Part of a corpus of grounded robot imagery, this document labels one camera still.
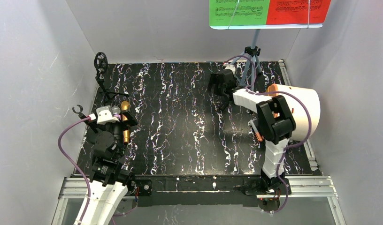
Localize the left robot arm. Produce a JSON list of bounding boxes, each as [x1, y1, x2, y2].
[[74, 106, 138, 225]]

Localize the grey tripod music stand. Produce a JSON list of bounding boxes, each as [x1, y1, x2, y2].
[[231, 30, 262, 90]]

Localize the black marker blue cap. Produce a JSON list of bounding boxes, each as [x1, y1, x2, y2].
[[220, 100, 230, 111]]

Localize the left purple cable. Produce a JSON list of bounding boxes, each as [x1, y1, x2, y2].
[[57, 115, 97, 225]]

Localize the gold microphone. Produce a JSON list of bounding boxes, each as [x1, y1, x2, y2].
[[120, 101, 130, 145]]

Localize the green sheet music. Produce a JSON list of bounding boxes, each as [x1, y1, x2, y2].
[[209, 0, 270, 27]]

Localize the red sheet music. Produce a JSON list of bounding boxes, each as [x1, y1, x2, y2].
[[266, 0, 331, 25]]

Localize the aluminium base frame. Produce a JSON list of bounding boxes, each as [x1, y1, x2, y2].
[[53, 175, 345, 225]]

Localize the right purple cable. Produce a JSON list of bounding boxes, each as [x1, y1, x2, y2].
[[224, 55, 313, 215]]

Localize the purple cable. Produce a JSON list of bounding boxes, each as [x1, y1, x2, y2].
[[224, 55, 313, 215], [57, 115, 97, 225]]

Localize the purple glitter microphone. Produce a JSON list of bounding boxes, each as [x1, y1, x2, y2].
[[111, 106, 122, 120]]

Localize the white marker orange cap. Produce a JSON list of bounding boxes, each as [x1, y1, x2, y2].
[[249, 120, 264, 142]]

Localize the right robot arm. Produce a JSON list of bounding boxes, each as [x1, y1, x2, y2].
[[207, 69, 296, 194]]

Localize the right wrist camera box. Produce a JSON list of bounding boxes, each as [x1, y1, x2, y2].
[[223, 63, 236, 74]]

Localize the white drum orange head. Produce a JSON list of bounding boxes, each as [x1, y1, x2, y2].
[[267, 84, 321, 141]]

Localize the black tripod mic stand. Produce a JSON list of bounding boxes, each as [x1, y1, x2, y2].
[[93, 52, 129, 103]]

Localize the black round-base mic stand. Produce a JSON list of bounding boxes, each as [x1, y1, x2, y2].
[[72, 105, 99, 134]]

